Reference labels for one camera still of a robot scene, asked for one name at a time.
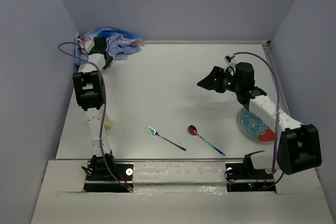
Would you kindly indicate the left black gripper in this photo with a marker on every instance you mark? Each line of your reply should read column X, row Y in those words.
column 108, row 62

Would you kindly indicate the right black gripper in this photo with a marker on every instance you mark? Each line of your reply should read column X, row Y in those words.
column 208, row 82

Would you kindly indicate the blue princess print placemat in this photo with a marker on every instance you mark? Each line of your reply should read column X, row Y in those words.
column 120, row 43

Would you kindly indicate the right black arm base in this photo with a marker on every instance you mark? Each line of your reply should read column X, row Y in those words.
column 242, row 179

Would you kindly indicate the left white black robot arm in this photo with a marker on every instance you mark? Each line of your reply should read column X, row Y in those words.
column 91, row 97

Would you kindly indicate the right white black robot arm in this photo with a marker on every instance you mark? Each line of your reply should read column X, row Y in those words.
column 296, row 146

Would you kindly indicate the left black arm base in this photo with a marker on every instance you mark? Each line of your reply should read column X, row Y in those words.
column 103, row 182

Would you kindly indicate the iridescent spoon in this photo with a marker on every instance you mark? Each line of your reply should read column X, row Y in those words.
column 193, row 131

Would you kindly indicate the teal and red plate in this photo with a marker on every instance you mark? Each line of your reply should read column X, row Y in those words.
column 254, row 127

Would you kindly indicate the iridescent fork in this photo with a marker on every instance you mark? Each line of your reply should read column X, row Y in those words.
column 154, row 132

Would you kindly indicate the pale yellow mug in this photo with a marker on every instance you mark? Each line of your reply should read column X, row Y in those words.
column 107, row 123

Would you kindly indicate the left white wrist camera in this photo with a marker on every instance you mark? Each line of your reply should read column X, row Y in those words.
column 89, row 44

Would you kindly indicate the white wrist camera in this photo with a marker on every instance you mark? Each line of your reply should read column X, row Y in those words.
column 89, row 44
column 230, row 60

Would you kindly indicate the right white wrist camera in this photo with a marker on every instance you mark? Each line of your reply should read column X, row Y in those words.
column 230, row 60

